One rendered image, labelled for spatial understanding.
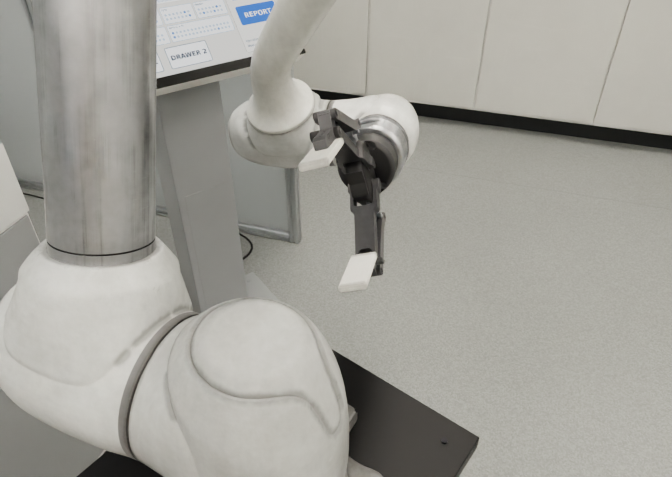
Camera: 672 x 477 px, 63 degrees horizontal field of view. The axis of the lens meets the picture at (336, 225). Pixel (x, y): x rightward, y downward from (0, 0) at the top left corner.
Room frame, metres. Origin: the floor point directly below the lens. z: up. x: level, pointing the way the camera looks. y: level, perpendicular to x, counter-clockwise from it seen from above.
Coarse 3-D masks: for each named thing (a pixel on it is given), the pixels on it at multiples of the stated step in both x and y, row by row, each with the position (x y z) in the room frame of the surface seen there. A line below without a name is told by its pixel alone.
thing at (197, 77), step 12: (240, 60) 1.19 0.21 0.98; (192, 72) 1.12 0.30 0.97; (204, 72) 1.13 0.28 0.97; (216, 72) 1.15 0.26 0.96; (228, 72) 1.16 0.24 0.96; (240, 72) 1.19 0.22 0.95; (156, 84) 1.07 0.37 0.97; (168, 84) 1.08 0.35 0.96; (180, 84) 1.10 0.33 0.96; (192, 84) 1.13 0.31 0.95
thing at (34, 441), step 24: (24, 216) 0.85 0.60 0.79; (0, 240) 0.79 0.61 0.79; (24, 240) 0.83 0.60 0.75; (0, 264) 0.77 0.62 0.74; (0, 288) 0.75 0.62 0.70; (0, 408) 0.65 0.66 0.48; (0, 432) 0.62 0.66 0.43; (24, 432) 0.66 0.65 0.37; (48, 432) 0.70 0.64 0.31; (0, 456) 0.60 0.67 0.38; (24, 456) 0.64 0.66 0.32; (48, 456) 0.68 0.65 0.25; (72, 456) 0.72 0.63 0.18; (96, 456) 0.78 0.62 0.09
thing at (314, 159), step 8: (336, 144) 0.49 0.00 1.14; (312, 152) 0.48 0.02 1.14; (320, 152) 0.47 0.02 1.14; (328, 152) 0.46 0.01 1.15; (336, 152) 0.47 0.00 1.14; (304, 160) 0.46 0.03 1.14; (312, 160) 0.45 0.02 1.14; (320, 160) 0.45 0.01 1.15; (328, 160) 0.45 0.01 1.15; (304, 168) 0.45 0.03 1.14; (312, 168) 0.44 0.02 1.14
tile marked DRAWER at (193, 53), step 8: (168, 48) 1.14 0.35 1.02; (176, 48) 1.14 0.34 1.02; (184, 48) 1.15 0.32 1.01; (192, 48) 1.16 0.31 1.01; (200, 48) 1.17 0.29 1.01; (208, 48) 1.18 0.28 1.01; (168, 56) 1.12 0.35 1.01; (176, 56) 1.13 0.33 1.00; (184, 56) 1.14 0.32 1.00; (192, 56) 1.15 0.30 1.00; (200, 56) 1.15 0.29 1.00; (208, 56) 1.16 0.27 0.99; (176, 64) 1.12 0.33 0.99; (184, 64) 1.13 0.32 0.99; (192, 64) 1.13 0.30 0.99
